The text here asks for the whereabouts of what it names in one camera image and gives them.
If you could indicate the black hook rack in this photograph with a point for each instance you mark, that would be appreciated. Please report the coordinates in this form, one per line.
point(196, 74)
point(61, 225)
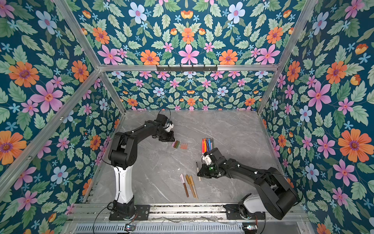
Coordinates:
point(186, 68)

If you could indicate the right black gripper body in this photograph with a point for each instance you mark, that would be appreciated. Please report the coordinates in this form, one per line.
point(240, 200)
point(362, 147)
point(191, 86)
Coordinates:
point(210, 171)

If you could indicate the white slotted cable duct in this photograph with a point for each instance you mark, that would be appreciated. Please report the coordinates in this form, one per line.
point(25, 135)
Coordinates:
point(160, 228)

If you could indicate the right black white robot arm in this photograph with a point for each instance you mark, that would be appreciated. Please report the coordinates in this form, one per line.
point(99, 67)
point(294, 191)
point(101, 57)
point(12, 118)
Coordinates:
point(275, 195)

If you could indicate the tan brown pen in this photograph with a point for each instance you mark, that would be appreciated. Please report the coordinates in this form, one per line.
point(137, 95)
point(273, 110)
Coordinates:
point(190, 185)

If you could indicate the left small circuit board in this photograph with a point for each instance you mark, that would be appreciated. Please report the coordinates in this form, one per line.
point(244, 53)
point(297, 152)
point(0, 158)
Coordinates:
point(129, 228)

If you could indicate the right small circuit board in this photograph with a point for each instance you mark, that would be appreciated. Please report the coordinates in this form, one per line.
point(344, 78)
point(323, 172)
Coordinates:
point(249, 228)

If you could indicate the aluminium front rail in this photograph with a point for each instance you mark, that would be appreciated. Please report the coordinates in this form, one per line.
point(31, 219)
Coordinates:
point(158, 211)

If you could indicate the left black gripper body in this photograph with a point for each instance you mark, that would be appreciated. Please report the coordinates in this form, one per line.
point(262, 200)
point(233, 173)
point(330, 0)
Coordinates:
point(166, 136)

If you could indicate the purple highlighter pen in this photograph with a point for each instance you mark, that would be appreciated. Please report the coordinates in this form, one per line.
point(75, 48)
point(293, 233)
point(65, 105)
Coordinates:
point(207, 144)

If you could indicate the beige pen pink cap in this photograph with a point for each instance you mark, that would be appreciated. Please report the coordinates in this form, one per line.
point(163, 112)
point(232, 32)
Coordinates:
point(197, 168)

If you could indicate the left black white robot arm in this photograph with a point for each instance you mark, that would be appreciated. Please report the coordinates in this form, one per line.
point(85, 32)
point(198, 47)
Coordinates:
point(123, 155)

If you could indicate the small circuit board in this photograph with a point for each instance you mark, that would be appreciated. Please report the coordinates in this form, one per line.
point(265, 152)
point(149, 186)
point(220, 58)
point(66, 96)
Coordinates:
point(249, 228)
point(129, 228)

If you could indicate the orange highlighter pen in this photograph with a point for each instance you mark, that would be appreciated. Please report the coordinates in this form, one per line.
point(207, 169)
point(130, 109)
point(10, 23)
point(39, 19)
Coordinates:
point(205, 145)

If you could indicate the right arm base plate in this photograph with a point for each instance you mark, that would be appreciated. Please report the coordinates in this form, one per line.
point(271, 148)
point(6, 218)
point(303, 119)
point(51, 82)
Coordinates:
point(236, 212)

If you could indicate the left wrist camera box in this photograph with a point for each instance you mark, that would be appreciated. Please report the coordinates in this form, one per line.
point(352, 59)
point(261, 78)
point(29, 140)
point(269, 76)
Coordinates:
point(165, 122)

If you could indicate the brown pen pink cap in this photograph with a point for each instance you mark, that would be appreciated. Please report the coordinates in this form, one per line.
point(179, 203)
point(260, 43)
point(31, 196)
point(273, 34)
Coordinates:
point(184, 184)

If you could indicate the red highlighter pen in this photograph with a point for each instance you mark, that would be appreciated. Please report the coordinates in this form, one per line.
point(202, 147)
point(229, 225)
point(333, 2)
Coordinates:
point(203, 146)

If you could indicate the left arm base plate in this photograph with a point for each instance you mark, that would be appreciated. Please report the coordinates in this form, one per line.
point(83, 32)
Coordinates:
point(141, 213)

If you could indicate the brown pen tan cap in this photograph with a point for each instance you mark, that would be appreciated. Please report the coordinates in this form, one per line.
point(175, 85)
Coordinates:
point(193, 187)

